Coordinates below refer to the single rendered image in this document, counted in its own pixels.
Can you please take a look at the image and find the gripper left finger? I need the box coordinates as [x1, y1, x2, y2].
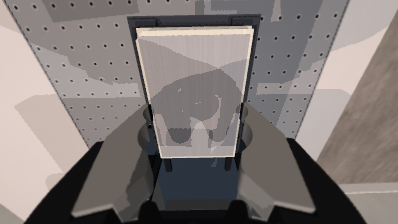
[23, 103, 154, 224]

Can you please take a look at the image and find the cream well plate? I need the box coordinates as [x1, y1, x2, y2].
[136, 26, 254, 158]

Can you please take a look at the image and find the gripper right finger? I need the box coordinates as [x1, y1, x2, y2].
[237, 101, 367, 224]

